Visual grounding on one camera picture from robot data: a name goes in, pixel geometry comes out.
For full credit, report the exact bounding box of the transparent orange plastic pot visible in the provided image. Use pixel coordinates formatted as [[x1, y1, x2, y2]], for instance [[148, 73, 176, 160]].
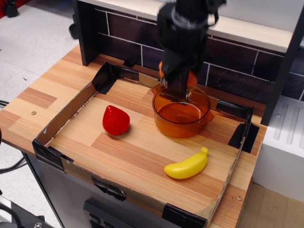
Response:
[[152, 85, 214, 138]]

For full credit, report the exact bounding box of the yellow toy banana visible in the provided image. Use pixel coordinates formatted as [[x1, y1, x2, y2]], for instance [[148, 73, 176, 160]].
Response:
[[164, 147, 209, 179]]

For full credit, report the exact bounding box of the orange toy carrot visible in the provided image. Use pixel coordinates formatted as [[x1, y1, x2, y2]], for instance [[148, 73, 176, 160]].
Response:
[[159, 61, 198, 86]]

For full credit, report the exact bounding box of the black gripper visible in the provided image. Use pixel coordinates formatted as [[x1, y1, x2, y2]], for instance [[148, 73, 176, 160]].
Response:
[[157, 3, 209, 99]]

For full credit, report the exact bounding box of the dark brick backsplash panel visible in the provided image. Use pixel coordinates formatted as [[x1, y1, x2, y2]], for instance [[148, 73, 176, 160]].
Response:
[[73, 0, 304, 105]]

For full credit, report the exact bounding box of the cardboard fence with black tape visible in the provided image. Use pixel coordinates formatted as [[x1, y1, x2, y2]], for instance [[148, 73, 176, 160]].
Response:
[[32, 62, 256, 228]]

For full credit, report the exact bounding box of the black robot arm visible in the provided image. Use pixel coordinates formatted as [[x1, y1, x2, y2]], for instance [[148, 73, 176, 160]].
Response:
[[157, 0, 227, 98]]

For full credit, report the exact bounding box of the red toy strawberry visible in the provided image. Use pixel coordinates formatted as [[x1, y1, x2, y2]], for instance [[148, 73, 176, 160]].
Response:
[[103, 105, 130, 136]]

